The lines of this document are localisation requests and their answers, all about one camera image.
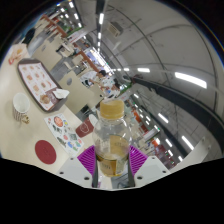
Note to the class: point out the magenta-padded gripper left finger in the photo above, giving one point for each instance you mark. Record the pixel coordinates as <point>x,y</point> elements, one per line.
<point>76,170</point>

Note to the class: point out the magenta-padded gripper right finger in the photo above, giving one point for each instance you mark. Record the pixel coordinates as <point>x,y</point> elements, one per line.
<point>148,170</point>

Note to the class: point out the clear yellow-capped drink bottle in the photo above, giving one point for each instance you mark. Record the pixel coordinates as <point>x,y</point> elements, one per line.
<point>111,133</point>

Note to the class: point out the flat round red coaster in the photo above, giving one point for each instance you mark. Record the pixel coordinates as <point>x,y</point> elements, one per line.
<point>45,152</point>

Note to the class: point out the colourful printed flyer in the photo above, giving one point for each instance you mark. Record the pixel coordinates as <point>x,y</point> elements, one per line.
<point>61,133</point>

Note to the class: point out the red paper cup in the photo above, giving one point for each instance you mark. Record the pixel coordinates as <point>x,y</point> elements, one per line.
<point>85,128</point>

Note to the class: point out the neighbouring dining table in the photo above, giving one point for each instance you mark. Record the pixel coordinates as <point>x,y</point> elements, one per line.
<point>196,153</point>

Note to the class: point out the crumpled white napkin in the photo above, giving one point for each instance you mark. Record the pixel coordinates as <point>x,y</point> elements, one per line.
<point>61,94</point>

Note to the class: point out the beige wooden chair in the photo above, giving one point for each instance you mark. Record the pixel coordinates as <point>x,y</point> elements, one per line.
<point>78,91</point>
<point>51,55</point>

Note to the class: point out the white patterned mug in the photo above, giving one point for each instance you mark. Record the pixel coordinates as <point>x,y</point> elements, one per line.
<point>20,105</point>

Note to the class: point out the person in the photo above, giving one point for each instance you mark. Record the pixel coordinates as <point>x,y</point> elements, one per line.
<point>111,85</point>
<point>90,78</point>

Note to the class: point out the ceiling strip lights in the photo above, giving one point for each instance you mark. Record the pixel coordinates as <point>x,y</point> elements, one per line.
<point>190,79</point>

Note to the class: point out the brown food tray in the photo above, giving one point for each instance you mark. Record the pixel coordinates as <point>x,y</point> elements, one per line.
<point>33,78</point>

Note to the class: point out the black backpack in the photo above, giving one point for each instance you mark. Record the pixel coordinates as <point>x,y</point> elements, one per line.
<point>30,35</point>

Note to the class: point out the ceiling air conditioner unit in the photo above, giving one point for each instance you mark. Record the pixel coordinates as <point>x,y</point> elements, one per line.
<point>115,29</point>

